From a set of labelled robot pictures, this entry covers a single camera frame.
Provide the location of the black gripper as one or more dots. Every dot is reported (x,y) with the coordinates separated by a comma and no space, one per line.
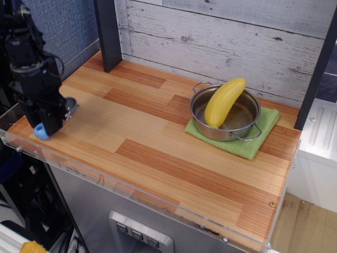
(37,91)

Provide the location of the blue handled grey spoon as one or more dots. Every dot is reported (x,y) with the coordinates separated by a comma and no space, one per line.
(71,106)

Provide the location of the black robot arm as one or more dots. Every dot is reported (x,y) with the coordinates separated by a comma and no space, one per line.
(21,41)

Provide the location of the stainless cabinet front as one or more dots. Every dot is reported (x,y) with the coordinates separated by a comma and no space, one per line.
(90,203)

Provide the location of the silver button control panel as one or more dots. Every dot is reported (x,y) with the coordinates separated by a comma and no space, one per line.
(131,235)

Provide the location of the yellow plastic banana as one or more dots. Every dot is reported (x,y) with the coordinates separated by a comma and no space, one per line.
(222,101)

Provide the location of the dark grey left post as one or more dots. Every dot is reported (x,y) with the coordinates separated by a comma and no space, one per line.
(107,26)

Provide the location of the dark grey post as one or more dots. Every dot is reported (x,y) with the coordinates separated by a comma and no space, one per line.
(107,26)
(316,78)

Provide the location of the dark grey right post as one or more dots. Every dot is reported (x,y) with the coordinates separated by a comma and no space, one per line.
(316,78)

